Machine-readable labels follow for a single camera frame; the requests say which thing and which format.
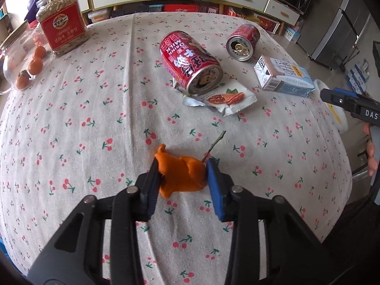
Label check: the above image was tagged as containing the white milk carton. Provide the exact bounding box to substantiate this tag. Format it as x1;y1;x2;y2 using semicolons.
254;55;316;97

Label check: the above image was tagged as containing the white snack wrapper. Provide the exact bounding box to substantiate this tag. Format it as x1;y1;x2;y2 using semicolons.
173;79;258;117

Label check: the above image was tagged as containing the small red drink can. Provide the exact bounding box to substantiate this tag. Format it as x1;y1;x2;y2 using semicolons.
226;24;260;62

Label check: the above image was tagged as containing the large red milk can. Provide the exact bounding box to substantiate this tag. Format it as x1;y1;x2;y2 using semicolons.
160;30;223;95

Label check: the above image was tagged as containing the yellow plastic wrapper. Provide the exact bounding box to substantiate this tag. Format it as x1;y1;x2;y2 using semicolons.
327;104;342;125

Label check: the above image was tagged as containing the person right hand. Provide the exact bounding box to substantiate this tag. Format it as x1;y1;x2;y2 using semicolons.
363;123;379;176

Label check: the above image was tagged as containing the small twig stem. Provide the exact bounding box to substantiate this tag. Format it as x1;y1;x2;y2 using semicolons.
202;130;226;163

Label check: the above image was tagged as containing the grey refrigerator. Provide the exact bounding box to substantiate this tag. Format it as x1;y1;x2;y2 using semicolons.
297;0;370;70

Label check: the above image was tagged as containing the cherry print tablecloth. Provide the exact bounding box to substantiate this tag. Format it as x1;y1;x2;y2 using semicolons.
1;13;352;274

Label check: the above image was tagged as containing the orange tangerine front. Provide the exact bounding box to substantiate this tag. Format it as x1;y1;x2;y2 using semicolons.
15;70;30;91

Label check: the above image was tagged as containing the orange tangerine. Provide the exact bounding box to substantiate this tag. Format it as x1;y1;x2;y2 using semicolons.
33;46;47;59
28;57;43;75
15;70;30;91

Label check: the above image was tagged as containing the orange tangerine middle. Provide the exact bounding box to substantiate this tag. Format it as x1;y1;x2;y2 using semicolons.
28;57;43;75

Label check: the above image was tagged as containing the orange tangerine back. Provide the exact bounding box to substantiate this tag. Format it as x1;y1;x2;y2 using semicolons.
33;46;47;59

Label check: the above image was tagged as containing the red box under cabinet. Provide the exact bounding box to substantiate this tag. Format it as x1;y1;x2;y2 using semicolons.
164;4;199;13

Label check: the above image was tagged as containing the glass jar wooden lid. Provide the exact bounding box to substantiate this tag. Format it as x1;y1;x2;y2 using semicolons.
1;21;51;95

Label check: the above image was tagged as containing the nut jar red label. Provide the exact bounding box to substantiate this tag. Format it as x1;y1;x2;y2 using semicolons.
36;0;90;57

